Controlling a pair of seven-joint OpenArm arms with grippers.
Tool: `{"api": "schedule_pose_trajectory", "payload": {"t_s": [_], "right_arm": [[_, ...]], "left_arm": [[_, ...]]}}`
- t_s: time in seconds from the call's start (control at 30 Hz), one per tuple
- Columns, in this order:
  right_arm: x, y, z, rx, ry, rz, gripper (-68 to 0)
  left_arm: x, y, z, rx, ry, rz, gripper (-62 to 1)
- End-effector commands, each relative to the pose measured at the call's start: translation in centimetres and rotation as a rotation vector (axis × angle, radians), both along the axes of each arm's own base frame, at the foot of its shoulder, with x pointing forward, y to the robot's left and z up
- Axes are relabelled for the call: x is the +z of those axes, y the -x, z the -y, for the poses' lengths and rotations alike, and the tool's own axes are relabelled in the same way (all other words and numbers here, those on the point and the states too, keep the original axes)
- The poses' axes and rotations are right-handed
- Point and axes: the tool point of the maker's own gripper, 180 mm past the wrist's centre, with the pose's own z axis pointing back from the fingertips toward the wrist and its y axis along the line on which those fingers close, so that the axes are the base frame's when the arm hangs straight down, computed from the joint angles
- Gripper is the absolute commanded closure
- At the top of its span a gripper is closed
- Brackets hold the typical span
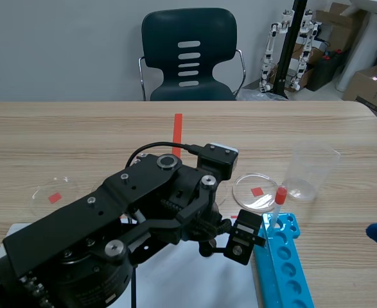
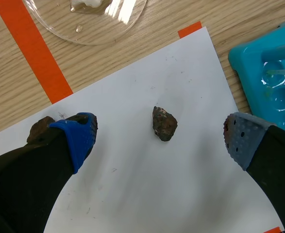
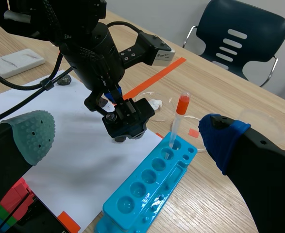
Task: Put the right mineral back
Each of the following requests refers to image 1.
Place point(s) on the dropper with red bulb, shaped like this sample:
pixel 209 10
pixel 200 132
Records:
pixel 280 195

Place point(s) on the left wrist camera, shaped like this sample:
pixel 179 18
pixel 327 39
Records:
pixel 217 160

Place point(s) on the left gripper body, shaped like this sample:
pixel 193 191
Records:
pixel 194 205

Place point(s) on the brown cardboard box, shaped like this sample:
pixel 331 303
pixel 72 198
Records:
pixel 339 25
pixel 368 86

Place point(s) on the clear glass dish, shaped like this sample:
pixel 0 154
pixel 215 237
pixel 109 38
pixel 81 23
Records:
pixel 255 199
pixel 45 189

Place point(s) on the turquoise rack with round holes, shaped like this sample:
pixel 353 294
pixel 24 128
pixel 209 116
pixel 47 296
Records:
pixel 281 266

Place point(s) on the black canister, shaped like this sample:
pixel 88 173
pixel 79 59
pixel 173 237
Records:
pixel 326 72

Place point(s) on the black metal rail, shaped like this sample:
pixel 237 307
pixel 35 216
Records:
pixel 289 48

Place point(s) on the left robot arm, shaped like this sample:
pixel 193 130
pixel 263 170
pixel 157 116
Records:
pixel 79 231

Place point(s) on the white sheet of paper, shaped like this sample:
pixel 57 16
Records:
pixel 191 279

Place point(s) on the clear plastic beaker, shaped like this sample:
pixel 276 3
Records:
pixel 310 170

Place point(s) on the dark blue chair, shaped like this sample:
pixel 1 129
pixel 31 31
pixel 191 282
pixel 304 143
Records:
pixel 188 29

